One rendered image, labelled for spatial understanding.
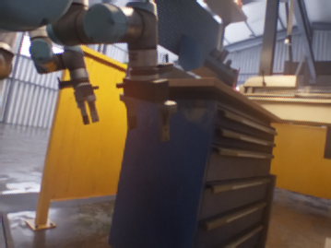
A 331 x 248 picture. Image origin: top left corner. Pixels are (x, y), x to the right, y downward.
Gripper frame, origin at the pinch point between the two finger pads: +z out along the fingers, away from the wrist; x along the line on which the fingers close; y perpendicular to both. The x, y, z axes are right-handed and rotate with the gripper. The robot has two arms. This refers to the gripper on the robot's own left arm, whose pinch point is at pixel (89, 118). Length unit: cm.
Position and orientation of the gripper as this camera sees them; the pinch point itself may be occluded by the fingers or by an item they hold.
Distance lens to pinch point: 98.2
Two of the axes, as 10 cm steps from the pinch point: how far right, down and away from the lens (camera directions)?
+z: 2.4, 9.7, 0.5
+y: 8.0, -2.3, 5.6
